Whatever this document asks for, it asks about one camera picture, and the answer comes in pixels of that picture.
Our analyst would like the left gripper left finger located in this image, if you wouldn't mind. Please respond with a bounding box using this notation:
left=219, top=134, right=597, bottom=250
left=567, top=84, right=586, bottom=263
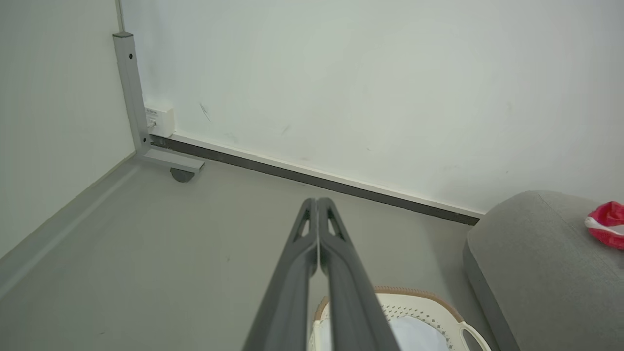
left=242, top=197, right=319, bottom=351

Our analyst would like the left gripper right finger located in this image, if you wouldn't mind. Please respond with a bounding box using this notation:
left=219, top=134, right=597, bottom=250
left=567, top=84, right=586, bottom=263
left=318, top=197, right=401, bottom=351

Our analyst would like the red and white garment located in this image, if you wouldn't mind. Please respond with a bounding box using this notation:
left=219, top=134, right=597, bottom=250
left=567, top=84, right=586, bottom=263
left=585, top=200, right=624, bottom=251

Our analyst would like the cream laundry basket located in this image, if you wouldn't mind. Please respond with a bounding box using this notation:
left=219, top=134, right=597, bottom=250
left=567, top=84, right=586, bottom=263
left=307, top=286, right=493, bottom=351

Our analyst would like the pale white cloth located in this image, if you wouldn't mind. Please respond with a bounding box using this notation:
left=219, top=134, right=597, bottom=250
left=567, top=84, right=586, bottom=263
left=389, top=316, right=451, bottom=351

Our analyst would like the grey fabric sofa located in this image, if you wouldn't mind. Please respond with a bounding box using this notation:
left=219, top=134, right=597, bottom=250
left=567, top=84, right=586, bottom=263
left=462, top=190, right=624, bottom=351

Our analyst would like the white wall baseboard strip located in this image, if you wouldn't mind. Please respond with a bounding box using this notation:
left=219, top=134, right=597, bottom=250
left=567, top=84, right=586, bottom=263
left=150, top=131, right=486, bottom=226

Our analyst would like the white wall socket box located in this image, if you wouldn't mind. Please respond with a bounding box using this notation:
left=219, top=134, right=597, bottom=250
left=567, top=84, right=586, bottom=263
left=144, top=106, right=176, bottom=138

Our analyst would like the grey metal frame leg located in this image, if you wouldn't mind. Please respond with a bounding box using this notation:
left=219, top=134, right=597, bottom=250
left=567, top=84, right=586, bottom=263
left=113, top=32, right=206, bottom=184

